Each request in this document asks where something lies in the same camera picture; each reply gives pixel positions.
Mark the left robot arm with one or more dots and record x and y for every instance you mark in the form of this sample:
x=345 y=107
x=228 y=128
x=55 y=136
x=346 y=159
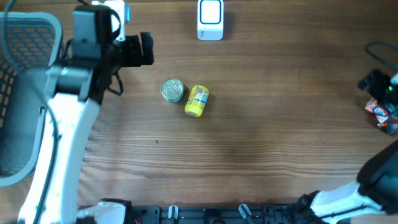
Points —
x=74 y=91

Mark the silver tin can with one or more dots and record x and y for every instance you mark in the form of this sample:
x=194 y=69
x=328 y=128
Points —
x=172 y=90

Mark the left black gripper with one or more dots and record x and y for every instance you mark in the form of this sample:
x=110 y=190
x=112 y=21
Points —
x=135 y=59

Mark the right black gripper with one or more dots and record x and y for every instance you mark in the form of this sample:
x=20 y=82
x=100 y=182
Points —
x=376 y=87

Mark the red tissue pack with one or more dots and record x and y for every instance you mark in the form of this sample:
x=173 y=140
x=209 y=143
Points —
x=378 y=111

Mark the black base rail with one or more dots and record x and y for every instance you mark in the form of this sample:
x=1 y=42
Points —
x=242 y=214

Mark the white barcode scanner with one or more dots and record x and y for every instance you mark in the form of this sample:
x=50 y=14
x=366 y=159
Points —
x=210 y=19

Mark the yellow mentos bottle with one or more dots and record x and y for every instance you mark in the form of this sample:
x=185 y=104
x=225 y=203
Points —
x=196 y=101

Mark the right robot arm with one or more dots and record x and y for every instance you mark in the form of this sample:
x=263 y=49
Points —
x=375 y=189

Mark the grey plastic basket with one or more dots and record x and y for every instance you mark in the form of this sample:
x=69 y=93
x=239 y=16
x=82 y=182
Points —
x=33 y=40

